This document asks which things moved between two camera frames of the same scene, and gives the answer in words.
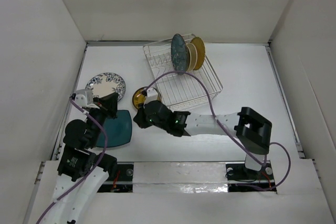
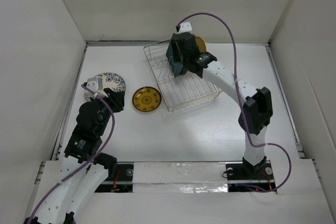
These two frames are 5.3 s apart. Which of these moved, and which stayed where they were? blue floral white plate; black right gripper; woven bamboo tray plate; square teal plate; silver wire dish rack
Moved: square teal plate; black right gripper
Stayed: silver wire dish rack; blue floral white plate; woven bamboo tray plate
